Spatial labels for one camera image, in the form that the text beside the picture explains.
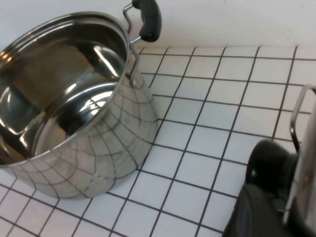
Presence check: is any steel pot lid black knob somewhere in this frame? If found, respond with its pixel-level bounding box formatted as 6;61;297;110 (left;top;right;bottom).
245;85;316;237

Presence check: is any stainless steel cooking pot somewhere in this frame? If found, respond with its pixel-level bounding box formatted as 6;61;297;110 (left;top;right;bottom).
0;0;162;199

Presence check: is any white black-grid tablecloth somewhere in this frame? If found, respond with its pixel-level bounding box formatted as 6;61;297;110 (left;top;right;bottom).
0;45;316;237

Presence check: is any black plastic drip tray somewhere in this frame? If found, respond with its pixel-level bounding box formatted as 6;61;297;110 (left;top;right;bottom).
223;184;288;237

